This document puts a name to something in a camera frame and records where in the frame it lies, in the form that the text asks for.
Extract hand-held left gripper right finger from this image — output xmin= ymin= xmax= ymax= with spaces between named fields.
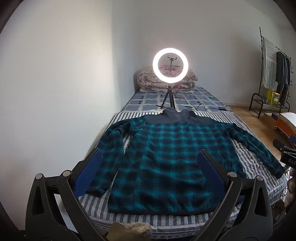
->
xmin=193 ymin=149 xmax=274 ymax=241

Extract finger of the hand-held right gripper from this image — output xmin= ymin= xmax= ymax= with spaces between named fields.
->
xmin=273 ymin=138 xmax=296 ymax=156

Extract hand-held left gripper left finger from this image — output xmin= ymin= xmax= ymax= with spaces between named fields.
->
xmin=25 ymin=148 xmax=109 ymax=241

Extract teal plaid fleece jacket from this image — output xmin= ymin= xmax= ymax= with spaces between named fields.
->
xmin=86 ymin=107 xmax=287 ymax=215

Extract black metal clothes rack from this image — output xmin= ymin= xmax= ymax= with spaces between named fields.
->
xmin=249 ymin=27 xmax=292 ymax=118

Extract dark hanging clothes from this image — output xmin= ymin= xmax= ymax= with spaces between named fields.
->
xmin=275 ymin=51 xmax=291 ymax=105

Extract cardboard box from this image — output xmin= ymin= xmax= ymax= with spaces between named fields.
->
xmin=264 ymin=112 xmax=281 ymax=127

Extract grey striped blanket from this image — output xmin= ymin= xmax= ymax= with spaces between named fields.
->
xmin=77 ymin=110 xmax=288 ymax=232

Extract yellow box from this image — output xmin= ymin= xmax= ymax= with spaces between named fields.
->
xmin=266 ymin=89 xmax=281 ymax=106

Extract beige fuzzy cloth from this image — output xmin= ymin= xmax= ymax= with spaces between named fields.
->
xmin=109 ymin=221 xmax=153 ymax=241

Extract striped hanging towel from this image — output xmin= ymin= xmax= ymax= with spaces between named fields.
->
xmin=262 ymin=37 xmax=278 ymax=91

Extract blue checkered bed sheet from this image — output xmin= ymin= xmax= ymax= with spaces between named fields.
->
xmin=120 ymin=87 xmax=232 ymax=114

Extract folded floral quilt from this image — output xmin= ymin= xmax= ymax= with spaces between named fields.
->
xmin=138 ymin=65 xmax=198 ymax=93

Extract phone holder clamp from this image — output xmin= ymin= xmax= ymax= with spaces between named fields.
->
xmin=167 ymin=54 xmax=177 ymax=78

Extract black power cable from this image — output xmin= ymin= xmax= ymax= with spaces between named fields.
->
xmin=172 ymin=91 xmax=219 ymax=112

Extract white ring light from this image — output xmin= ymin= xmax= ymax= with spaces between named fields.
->
xmin=152 ymin=48 xmax=189 ymax=83

